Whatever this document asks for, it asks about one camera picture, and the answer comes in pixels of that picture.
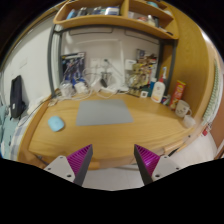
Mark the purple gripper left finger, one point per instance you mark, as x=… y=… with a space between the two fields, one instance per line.
x=73 y=167

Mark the grey mouse pad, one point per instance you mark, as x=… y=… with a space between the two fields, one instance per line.
x=103 y=112

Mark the white small cup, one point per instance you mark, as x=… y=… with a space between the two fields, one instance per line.
x=188 y=121

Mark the white ceramic mug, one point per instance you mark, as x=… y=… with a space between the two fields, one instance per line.
x=183 y=109

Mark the white lotion pump bottle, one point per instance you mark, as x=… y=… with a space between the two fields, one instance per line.
x=159 y=87

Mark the light blue computer mouse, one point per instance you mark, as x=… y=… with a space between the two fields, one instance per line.
x=56 y=123

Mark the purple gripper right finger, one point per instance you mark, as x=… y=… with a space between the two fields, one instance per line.
x=153 y=167

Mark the wooden wall shelf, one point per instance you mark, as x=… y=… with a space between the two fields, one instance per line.
x=135 y=14

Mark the white power adapter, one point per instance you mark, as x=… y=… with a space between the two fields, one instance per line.
x=80 y=87

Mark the blue figure poster box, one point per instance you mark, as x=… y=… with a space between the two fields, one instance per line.
x=73 y=66

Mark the red yellow snack box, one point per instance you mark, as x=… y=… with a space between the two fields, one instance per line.
x=177 y=95

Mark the cluttered figure rack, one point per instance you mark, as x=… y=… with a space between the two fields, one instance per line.
x=142 y=72

